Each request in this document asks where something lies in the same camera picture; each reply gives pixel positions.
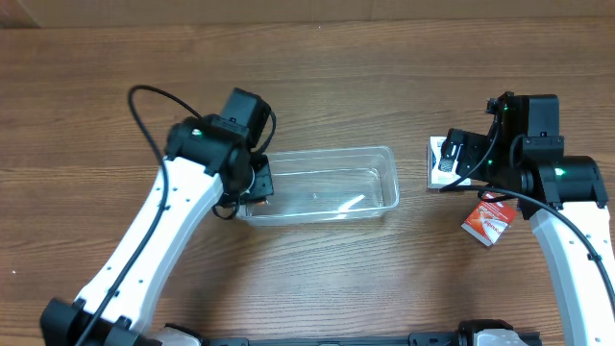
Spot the red caplet box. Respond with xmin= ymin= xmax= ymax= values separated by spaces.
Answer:
xmin=461 ymin=201 xmax=517 ymax=247

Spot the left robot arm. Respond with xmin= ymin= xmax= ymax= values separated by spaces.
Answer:
xmin=39 ymin=88 xmax=276 ymax=345

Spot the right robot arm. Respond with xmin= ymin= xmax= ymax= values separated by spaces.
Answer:
xmin=440 ymin=91 xmax=614 ymax=345

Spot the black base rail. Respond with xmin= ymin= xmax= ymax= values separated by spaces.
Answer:
xmin=143 ymin=319 xmax=543 ymax=346

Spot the clear plastic container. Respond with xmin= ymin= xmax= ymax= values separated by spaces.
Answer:
xmin=236 ymin=146 xmax=400 ymax=227

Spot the white bandage box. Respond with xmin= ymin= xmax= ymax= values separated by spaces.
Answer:
xmin=427 ymin=136 xmax=459 ymax=189

